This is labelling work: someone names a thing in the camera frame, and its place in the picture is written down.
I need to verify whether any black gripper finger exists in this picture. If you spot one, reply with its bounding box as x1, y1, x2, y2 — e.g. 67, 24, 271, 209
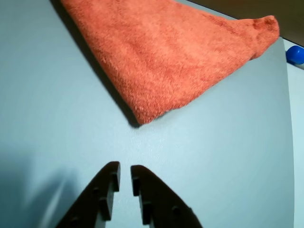
56, 161, 121, 228
130, 165, 202, 228

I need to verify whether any orange terry towel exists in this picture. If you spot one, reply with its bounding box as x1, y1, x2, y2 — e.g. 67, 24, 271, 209
59, 0, 280, 125

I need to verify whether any grey table mat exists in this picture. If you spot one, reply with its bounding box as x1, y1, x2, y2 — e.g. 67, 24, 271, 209
0, 0, 296, 228

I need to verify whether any blue tape piece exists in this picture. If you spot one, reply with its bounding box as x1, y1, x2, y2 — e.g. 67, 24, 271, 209
285, 46, 304, 65

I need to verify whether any brown cardboard monitor box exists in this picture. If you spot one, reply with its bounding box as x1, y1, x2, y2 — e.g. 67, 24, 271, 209
175, 0, 304, 48

